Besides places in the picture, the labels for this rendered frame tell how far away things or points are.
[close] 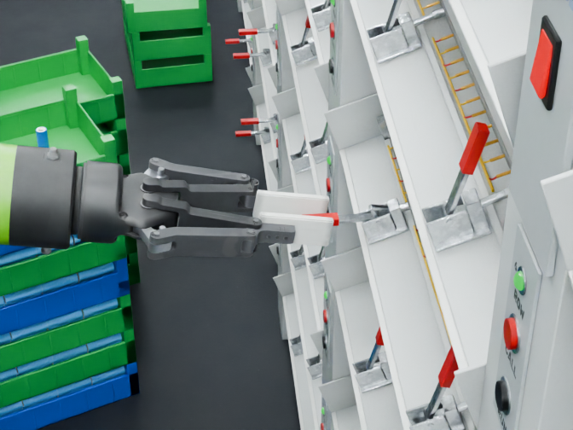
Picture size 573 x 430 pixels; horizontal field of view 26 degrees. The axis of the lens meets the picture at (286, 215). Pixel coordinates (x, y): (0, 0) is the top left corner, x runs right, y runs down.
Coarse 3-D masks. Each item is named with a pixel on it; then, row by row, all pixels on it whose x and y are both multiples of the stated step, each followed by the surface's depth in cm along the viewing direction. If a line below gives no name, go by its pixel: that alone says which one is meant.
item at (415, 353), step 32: (352, 128) 131; (384, 128) 130; (352, 160) 130; (384, 160) 128; (352, 192) 126; (384, 192) 124; (384, 256) 117; (416, 256) 115; (384, 288) 114; (416, 288) 112; (384, 320) 110; (416, 320) 109; (416, 352) 106; (416, 384) 103
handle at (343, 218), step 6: (372, 210) 118; (318, 216) 118; (324, 216) 118; (330, 216) 118; (336, 216) 118; (342, 216) 119; (348, 216) 119; (354, 216) 119; (360, 216) 119; (366, 216) 119; (372, 216) 119; (378, 216) 118; (336, 222) 118; (342, 222) 118; (348, 222) 118; (354, 222) 118
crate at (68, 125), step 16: (64, 96) 211; (16, 112) 209; (32, 112) 211; (48, 112) 212; (64, 112) 214; (80, 112) 211; (0, 128) 209; (16, 128) 211; (32, 128) 212; (48, 128) 214; (64, 128) 214; (80, 128) 214; (96, 128) 205; (16, 144) 210; (32, 144) 210; (64, 144) 210; (80, 144) 210; (96, 144) 207; (112, 144) 198; (80, 160) 197; (96, 160) 198; (112, 160) 199
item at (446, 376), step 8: (448, 360) 94; (448, 368) 94; (456, 368) 94; (440, 376) 95; (448, 376) 94; (440, 384) 95; (448, 384) 95; (440, 392) 95; (432, 400) 97; (440, 400) 96; (432, 408) 96; (432, 416) 97
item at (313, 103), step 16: (288, 0) 199; (288, 16) 200; (304, 16) 198; (288, 32) 196; (304, 32) 185; (288, 48) 192; (304, 48) 186; (304, 64) 186; (304, 80) 183; (304, 96) 179; (320, 96) 178; (304, 112) 176; (320, 112) 175; (304, 128) 173; (320, 128) 172; (320, 144) 165; (320, 160) 165; (320, 176) 163; (320, 192) 161
